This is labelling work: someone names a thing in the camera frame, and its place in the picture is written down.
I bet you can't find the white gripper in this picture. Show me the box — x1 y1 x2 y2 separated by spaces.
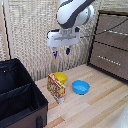
46 27 82 59

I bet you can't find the dark wooden drawer cabinet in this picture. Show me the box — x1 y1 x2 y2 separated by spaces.
87 9 128 83

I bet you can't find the yellow bowl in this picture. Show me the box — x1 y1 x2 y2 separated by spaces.
52 71 68 85

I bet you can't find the beige woven folding screen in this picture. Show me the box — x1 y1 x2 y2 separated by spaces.
0 0 128 83

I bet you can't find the yellow red snack box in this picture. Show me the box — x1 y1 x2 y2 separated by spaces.
46 73 67 105

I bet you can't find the blue bowl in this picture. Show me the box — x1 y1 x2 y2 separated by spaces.
71 79 91 96

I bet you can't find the black fabric storage box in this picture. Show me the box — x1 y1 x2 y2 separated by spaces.
0 58 50 128

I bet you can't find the light metal drawer handle bar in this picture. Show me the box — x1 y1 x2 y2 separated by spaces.
96 54 122 67

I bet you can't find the thin black cable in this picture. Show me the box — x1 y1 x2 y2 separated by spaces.
79 17 128 38

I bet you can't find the black strap handle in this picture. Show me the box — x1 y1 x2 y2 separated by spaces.
35 115 45 128

